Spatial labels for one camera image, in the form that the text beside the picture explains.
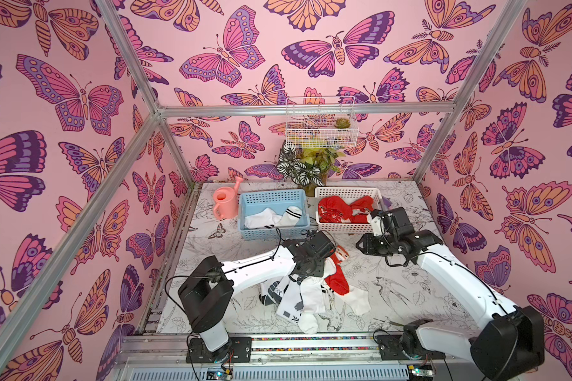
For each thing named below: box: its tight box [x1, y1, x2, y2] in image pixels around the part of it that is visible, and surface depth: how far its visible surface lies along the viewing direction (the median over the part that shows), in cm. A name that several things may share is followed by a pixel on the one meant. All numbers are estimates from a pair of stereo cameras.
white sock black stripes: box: [274, 205, 303, 227], surface depth 108 cm
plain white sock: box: [297, 257, 372, 334], surface depth 85 cm
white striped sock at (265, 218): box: [243, 207, 283, 229], surface depth 108 cm
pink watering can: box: [212, 176, 244, 221], surface depth 103 cm
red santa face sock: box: [347, 195, 375, 220], surface depth 108 cm
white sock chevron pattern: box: [258, 274, 304, 325], surface depth 83 cm
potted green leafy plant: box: [276, 141, 347, 197], surface depth 99 cm
